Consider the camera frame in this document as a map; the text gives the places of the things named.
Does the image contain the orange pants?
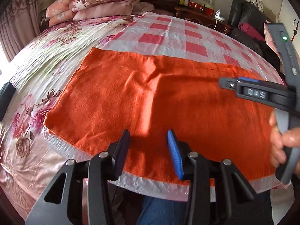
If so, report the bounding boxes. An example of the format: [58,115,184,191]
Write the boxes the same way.
[44,48,275,183]

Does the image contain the right hand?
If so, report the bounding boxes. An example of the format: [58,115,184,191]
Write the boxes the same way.
[269,112,300,168]

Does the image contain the pink floral pillow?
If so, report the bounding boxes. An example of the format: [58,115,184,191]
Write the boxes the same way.
[263,20,285,74]

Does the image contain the magenta cushion on chair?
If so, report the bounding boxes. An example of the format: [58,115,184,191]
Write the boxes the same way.
[238,22,265,41]

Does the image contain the person's blue jeans legs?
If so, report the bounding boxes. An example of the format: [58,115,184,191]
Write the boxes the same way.
[136,196,187,225]

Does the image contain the black leather armchair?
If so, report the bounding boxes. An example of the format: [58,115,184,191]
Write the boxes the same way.
[228,0,284,76]

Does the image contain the red cup on nightstand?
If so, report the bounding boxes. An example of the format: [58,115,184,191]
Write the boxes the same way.
[203,7,215,18]

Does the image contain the dark wooden nightstand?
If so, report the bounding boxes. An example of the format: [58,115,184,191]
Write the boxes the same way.
[175,6,232,35]

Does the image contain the pink checkered table cloth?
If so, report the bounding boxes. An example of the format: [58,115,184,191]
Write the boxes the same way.
[47,12,283,201]

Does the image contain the floral bed sheet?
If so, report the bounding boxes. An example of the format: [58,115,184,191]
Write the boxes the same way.
[1,15,136,219]

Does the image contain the black device on bed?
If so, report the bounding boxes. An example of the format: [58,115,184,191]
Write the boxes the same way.
[0,82,16,121]

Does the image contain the folded floral quilt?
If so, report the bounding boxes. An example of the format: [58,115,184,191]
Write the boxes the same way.
[46,0,140,27]

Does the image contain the pink curtain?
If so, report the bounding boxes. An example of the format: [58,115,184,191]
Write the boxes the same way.
[1,0,40,62]

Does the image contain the white charging cable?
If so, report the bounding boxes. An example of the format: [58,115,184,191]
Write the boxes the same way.
[212,9,227,31]

